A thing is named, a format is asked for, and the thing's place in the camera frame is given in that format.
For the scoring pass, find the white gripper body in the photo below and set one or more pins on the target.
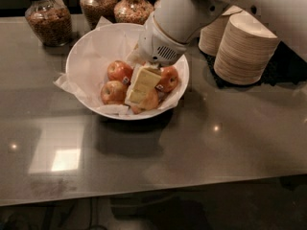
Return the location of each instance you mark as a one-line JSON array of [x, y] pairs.
[[157, 44]]

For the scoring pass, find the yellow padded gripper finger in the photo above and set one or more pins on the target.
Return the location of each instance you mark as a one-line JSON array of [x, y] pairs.
[[144, 79]]

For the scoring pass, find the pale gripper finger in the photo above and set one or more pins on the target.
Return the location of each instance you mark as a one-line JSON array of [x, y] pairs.
[[134, 57]]

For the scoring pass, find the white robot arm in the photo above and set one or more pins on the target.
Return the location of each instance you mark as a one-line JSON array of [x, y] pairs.
[[171, 27]]

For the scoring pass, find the red apple back right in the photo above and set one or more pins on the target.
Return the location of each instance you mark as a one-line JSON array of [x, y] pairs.
[[169, 79]]

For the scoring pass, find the white bowl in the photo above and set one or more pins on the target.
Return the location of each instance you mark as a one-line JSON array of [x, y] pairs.
[[86, 55]]

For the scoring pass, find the yellow red apple front left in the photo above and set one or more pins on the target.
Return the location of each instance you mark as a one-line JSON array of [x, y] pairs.
[[113, 92]]

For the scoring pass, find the paper bowl stack rear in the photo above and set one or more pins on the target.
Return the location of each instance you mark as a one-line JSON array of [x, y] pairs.
[[211, 35]]

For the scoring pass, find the paper bowl stack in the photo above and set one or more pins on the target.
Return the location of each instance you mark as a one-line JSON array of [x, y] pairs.
[[211, 35], [245, 50]]

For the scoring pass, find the paper bowl stack front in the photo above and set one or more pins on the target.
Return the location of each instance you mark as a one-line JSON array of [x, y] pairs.
[[245, 50]]

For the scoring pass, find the glass cereal jar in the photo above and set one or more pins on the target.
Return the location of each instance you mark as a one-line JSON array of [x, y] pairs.
[[133, 11], [93, 10], [157, 4], [51, 22]]

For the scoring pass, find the white paper liner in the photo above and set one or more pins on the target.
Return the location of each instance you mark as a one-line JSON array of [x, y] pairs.
[[89, 51]]

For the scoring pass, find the glass cereal jar far left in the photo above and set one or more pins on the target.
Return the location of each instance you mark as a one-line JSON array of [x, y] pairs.
[[51, 22]]

